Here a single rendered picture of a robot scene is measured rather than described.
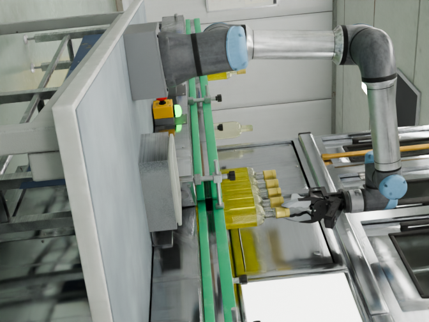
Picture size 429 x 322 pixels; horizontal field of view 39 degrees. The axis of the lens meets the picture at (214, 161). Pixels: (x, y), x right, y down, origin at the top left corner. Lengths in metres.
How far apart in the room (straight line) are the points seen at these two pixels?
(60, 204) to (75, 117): 1.55
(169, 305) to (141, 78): 0.58
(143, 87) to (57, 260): 0.78
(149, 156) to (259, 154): 1.05
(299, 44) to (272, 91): 6.50
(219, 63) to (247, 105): 6.70
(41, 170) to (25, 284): 1.12
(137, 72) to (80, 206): 0.71
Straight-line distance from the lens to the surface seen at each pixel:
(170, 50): 1.62
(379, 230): 2.17
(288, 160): 2.56
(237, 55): 1.64
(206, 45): 1.63
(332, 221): 1.90
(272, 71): 8.19
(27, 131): 0.98
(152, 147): 1.68
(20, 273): 2.15
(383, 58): 1.74
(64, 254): 2.17
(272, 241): 2.04
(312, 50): 1.82
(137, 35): 1.60
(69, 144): 0.93
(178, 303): 1.56
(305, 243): 2.03
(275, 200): 1.98
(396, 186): 1.83
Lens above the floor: 0.93
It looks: 1 degrees up
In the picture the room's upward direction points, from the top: 84 degrees clockwise
